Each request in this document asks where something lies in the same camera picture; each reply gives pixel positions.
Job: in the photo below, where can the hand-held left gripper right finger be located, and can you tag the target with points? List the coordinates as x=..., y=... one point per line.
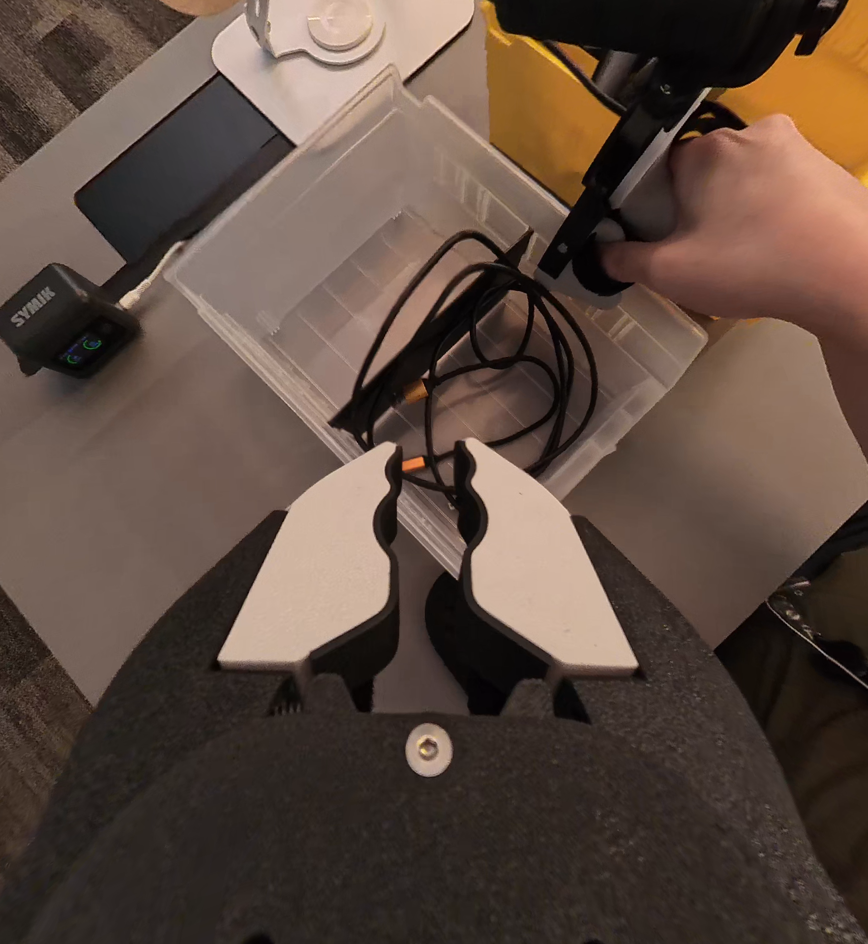
x=545, y=590

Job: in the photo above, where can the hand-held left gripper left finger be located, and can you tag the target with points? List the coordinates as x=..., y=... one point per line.
x=309, y=590

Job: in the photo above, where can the yellow plastic bin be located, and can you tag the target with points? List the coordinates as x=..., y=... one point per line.
x=530, y=103

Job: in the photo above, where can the clear plastic bin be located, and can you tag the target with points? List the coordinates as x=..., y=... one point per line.
x=331, y=236

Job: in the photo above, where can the person's right hand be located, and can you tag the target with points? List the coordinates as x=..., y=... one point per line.
x=744, y=207

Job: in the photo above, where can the white stand base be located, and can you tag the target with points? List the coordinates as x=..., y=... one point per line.
x=404, y=44

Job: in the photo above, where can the black power station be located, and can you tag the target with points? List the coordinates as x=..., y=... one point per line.
x=58, y=317

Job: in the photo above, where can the black flat desk pad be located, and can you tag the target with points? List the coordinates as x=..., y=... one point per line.
x=183, y=162

